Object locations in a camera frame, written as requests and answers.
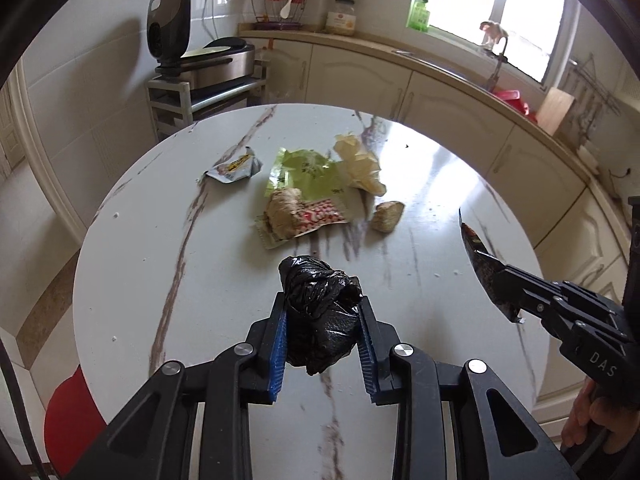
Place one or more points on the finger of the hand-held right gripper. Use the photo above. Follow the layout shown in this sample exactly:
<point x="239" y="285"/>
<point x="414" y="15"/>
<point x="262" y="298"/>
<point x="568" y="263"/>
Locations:
<point x="550" y="285"/>
<point x="565" y="322"/>

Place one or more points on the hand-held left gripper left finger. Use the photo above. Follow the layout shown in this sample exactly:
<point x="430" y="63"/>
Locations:
<point x="277" y="355"/>

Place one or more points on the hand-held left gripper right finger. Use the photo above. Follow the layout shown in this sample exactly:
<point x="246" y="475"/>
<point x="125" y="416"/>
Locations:
<point x="367" y="355"/>

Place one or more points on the black garbage bag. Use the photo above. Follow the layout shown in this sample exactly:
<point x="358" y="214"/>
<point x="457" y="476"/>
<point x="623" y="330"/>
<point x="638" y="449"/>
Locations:
<point x="320" y="310"/>

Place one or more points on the dark foil wrapper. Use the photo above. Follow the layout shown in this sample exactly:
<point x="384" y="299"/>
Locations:
<point x="487" y="275"/>

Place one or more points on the person's right hand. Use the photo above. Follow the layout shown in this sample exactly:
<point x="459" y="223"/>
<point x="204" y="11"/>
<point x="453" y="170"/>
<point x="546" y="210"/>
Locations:
<point x="582" y="420"/>

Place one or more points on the round marble table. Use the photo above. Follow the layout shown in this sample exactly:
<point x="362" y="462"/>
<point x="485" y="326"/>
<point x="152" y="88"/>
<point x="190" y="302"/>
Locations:
<point x="200" y="285"/>

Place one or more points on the red white patterned wrapper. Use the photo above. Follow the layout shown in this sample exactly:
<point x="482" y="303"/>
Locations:
<point x="320" y="217"/>

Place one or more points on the wooden cutting board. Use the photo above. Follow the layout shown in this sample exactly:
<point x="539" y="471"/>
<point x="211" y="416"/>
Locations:
<point x="555" y="110"/>

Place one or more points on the green snack wrapper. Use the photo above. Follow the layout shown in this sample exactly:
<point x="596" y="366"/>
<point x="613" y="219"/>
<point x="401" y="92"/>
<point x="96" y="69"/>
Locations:
<point x="310" y="175"/>

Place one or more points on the red plastic basin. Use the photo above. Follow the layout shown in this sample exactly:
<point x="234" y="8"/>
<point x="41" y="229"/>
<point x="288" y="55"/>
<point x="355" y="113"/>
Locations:
<point x="515" y="102"/>

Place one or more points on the silver yellow snack wrapper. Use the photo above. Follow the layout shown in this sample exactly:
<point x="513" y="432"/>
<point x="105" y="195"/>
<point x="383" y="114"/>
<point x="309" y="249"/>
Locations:
<point x="235" y="167"/>

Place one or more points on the red stool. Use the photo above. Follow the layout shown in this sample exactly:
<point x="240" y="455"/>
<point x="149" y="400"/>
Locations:
<point x="70" y="420"/>

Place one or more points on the metal kitchen faucet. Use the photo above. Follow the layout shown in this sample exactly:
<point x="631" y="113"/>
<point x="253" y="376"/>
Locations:
<point x="495" y="55"/>

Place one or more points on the grey metal storage rack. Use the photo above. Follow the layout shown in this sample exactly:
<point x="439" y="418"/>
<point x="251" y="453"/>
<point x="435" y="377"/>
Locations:
<point x="175" y="105"/>

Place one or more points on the kitchen window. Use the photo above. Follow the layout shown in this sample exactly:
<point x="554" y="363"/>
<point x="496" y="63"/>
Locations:
<point x="480" y="5"/>

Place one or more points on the green dish soap bottle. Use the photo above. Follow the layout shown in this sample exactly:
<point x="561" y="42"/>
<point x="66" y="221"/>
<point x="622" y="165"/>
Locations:
<point x="420" y="15"/>

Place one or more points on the black rice cooker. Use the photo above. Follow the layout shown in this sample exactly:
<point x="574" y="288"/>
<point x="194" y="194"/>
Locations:
<point x="190" y="45"/>

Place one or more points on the glass jar white label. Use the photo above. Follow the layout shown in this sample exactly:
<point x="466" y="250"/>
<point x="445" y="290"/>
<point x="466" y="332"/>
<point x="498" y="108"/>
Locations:
<point x="341" y="20"/>

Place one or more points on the white rice spoon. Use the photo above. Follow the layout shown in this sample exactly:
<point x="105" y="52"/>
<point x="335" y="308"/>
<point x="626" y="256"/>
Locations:
<point x="286" y="7"/>

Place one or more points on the wall utensil rack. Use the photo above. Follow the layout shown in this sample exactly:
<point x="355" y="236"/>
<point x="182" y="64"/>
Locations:
<point x="595" y="95"/>

